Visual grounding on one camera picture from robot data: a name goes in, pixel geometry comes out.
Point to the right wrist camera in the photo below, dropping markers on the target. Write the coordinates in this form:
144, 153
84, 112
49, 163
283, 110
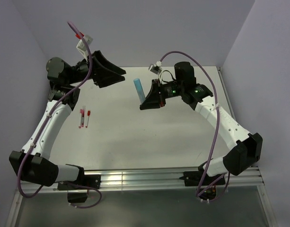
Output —
156, 68

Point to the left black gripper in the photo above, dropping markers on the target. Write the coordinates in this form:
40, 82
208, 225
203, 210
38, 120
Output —
103, 80

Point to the light blue highlighter pen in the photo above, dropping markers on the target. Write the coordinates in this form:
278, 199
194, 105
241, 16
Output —
139, 89

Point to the aluminium frame rail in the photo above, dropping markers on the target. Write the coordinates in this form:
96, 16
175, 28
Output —
164, 179

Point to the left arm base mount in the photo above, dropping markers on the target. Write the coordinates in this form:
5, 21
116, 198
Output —
77, 192

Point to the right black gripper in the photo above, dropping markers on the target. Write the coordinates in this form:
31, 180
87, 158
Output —
154, 98

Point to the dark red pen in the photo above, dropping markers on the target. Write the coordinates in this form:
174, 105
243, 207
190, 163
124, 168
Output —
83, 109

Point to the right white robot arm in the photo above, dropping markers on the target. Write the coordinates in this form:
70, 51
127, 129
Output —
244, 147

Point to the white pen pink tip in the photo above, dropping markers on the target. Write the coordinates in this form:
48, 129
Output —
80, 121

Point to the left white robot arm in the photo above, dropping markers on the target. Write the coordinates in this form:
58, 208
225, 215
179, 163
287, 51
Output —
31, 163

